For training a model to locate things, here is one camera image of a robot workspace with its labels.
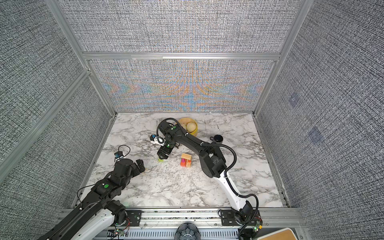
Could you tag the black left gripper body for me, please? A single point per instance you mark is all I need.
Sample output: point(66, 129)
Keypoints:
point(135, 172)

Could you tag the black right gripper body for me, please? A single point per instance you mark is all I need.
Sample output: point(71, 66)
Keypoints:
point(167, 148)

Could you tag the long natural wood block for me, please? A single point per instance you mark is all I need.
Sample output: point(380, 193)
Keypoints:
point(186, 156)

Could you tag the orange wood block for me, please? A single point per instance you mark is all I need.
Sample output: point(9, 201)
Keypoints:
point(183, 163)

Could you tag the plain natural wood block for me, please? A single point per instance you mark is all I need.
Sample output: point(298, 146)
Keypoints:
point(188, 163)

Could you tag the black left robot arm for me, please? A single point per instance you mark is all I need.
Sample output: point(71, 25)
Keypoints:
point(98, 210)

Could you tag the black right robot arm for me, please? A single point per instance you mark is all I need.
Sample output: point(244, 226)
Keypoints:
point(216, 159)

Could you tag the right steamed bun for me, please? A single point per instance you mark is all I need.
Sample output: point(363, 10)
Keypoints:
point(191, 127)

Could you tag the yellow bamboo steamer basket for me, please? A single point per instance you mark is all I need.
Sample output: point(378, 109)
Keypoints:
point(184, 121)

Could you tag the dark blue mug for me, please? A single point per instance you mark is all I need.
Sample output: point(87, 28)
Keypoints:
point(217, 138)

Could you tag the black round knob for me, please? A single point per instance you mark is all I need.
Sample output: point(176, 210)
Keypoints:
point(187, 231)

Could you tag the wooden board corner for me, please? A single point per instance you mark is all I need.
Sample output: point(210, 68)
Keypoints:
point(283, 234)

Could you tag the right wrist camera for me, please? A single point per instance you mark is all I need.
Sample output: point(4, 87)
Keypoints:
point(157, 140)

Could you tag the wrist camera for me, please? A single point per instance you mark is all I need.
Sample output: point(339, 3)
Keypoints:
point(118, 155)
point(157, 140)

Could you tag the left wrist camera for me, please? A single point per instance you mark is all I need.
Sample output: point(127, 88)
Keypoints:
point(118, 155)

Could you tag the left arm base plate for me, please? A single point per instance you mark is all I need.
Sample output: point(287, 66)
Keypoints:
point(132, 219)

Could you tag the aluminium front rail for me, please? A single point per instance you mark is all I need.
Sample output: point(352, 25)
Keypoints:
point(167, 218)

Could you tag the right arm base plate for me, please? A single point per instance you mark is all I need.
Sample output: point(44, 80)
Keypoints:
point(231, 218)

